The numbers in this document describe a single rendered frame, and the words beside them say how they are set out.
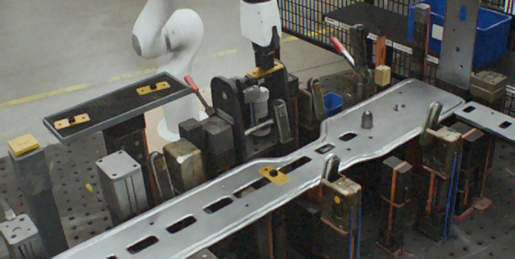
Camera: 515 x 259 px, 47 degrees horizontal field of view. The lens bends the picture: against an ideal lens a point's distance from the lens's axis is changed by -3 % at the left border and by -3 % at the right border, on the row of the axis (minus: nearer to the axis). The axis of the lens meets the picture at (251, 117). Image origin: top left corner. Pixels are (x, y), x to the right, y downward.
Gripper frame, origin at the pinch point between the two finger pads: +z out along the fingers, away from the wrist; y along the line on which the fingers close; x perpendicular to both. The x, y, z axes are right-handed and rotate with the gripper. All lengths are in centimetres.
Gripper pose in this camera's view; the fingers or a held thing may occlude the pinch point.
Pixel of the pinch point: (264, 59)
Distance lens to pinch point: 138.5
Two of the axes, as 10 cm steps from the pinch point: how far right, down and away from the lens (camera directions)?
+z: 0.9, 8.6, 5.1
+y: 5.5, 3.8, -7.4
